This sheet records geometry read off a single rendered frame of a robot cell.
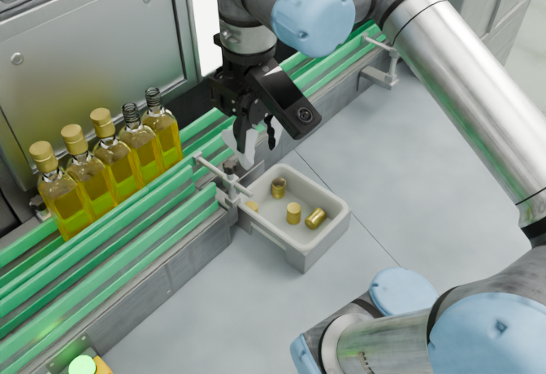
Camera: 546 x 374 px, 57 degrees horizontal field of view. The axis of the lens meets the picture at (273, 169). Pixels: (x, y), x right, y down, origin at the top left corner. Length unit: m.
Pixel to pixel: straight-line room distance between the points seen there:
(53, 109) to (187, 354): 0.55
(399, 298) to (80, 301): 0.56
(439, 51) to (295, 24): 0.16
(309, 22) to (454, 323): 0.30
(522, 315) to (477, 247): 0.86
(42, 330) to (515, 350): 0.76
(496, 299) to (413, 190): 0.93
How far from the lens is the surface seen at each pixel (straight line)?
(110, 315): 1.05
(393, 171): 1.41
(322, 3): 0.51
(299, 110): 0.67
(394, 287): 0.88
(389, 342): 0.64
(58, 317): 0.99
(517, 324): 0.45
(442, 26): 0.58
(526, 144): 0.55
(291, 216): 1.21
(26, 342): 0.99
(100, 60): 1.08
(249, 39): 0.65
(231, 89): 0.71
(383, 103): 1.61
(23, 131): 1.06
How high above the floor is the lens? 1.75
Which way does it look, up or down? 47 degrees down
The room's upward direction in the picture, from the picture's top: straight up
